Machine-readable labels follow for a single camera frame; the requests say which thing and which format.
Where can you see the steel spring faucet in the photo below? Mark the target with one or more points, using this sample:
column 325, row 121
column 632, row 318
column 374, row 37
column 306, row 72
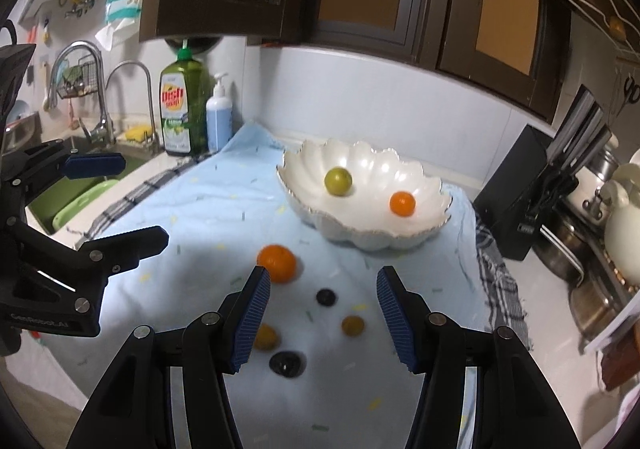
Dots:
column 97, row 59

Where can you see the steel gooseneck faucet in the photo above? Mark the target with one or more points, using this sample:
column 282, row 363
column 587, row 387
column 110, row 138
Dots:
column 148, row 84

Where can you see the cream ceramic kettle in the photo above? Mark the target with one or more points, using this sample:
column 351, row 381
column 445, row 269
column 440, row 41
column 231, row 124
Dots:
column 622, row 239

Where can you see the light green plastic basin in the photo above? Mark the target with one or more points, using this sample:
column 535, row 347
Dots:
column 85, row 209

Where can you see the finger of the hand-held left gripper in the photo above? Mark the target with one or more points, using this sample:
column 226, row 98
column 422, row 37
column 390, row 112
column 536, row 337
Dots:
column 95, row 165
column 125, row 241

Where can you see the white blue pump bottle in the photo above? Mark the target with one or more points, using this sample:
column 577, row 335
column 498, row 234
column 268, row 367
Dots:
column 219, row 124

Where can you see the green dish soap bottle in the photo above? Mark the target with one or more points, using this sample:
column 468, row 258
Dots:
column 180, row 104

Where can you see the black scissors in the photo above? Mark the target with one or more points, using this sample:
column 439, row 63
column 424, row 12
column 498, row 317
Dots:
column 631, row 91

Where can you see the small yellow round fruit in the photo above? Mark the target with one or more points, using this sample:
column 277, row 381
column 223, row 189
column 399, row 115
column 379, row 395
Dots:
column 352, row 325
column 267, row 336

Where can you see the large orange tangerine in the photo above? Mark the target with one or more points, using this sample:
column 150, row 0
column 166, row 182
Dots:
column 279, row 260

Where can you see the light blue speckled cloth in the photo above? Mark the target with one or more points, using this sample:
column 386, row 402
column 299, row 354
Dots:
column 210, row 209

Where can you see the steel stockpot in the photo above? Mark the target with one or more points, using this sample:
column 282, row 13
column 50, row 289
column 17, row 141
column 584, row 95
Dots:
column 595, row 169

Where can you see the dark purple grape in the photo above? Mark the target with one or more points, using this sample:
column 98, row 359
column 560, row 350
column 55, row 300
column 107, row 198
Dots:
column 286, row 363
column 326, row 297

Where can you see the black knife block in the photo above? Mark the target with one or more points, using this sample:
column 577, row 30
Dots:
column 510, row 189

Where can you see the yellow sponge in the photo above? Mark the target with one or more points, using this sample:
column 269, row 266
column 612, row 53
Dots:
column 139, row 132

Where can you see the white shell-shaped bowl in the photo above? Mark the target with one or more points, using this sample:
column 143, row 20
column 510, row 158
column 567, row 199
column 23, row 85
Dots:
column 370, row 169

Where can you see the steel cooking pot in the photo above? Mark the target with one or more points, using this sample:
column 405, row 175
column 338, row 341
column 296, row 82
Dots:
column 595, row 304
column 560, row 249

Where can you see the small orange kumquat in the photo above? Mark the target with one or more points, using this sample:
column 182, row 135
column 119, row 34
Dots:
column 402, row 203

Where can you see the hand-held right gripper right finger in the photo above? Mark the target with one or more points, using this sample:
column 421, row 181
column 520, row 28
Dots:
column 397, row 319

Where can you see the kitchen sink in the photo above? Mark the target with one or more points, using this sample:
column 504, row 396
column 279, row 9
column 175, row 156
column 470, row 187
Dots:
column 50, row 199

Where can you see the steel bowl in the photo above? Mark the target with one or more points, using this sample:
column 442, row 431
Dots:
column 22, row 126

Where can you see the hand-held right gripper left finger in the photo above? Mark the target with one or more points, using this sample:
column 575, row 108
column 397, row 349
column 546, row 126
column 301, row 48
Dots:
column 252, row 319

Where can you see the green round fruit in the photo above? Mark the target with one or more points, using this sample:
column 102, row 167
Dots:
column 338, row 182

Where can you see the grey checkered cloth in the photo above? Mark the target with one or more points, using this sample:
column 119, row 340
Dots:
column 495, row 279

